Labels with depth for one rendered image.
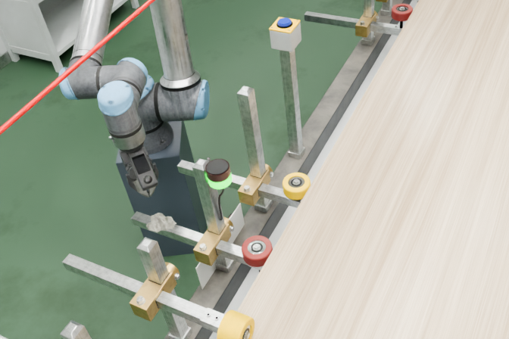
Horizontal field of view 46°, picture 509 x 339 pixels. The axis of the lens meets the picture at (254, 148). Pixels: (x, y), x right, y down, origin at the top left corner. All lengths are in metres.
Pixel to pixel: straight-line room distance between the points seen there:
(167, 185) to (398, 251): 1.16
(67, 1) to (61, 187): 1.85
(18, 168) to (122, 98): 2.03
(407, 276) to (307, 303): 0.25
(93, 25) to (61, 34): 2.52
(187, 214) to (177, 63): 0.71
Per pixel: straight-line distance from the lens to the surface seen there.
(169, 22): 2.10
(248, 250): 1.57
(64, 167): 3.41
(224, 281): 1.77
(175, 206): 2.53
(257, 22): 4.23
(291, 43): 1.76
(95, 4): 1.86
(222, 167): 1.47
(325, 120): 2.22
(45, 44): 4.10
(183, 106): 2.21
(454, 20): 2.40
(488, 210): 1.68
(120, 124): 1.58
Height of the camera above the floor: 2.13
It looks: 42 degrees down
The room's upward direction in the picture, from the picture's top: 9 degrees counter-clockwise
